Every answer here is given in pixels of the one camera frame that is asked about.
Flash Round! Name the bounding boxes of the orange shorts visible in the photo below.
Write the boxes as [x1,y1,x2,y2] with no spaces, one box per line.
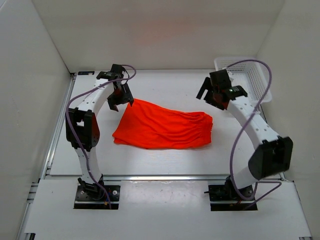
[112,98,214,150]

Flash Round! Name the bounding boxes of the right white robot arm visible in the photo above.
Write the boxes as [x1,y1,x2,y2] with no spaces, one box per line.
[196,69,293,200]

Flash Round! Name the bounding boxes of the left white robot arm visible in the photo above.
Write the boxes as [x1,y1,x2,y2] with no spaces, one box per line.
[65,64,134,202]

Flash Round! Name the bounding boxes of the white plastic basket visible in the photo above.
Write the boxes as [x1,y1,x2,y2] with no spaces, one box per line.
[214,56,269,105]

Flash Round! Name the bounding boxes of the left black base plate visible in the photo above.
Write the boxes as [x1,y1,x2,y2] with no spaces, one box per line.
[73,177,121,210]

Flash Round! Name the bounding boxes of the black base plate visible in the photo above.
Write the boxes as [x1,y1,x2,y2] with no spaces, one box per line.
[204,176,258,212]
[73,177,121,210]

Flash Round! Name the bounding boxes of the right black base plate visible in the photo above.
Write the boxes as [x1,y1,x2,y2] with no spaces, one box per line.
[204,176,258,212]

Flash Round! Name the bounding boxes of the aluminium rail frame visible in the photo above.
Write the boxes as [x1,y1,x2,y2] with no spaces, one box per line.
[19,70,311,240]

